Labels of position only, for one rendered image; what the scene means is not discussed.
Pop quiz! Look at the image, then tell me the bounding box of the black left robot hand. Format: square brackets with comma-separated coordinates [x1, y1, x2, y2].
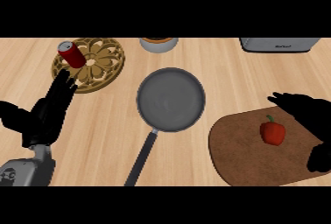
[0, 68, 78, 149]

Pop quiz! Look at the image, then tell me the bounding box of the round olive ornate trivet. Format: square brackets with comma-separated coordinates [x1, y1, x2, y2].
[50, 38, 127, 95]

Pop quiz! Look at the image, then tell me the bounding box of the grey metal appliance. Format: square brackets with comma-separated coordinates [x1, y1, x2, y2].
[239, 38, 323, 53]

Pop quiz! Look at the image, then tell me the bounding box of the grey pot with orange rim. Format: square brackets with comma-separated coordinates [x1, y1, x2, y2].
[139, 38, 180, 54]

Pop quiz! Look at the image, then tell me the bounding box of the brown wooden cutting board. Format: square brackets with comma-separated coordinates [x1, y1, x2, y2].
[208, 105, 331, 187]

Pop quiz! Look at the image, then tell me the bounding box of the grey frying pan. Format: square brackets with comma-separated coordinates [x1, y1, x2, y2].
[124, 67, 207, 187]

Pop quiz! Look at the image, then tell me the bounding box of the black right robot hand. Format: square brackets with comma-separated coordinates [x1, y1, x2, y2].
[266, 92, 331, 173]

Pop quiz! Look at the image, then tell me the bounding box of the red bell pepper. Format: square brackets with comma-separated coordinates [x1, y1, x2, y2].
[258, 114, 286, 147]

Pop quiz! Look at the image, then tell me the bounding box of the red can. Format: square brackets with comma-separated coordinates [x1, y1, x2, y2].
[56, 40, 88, 69]

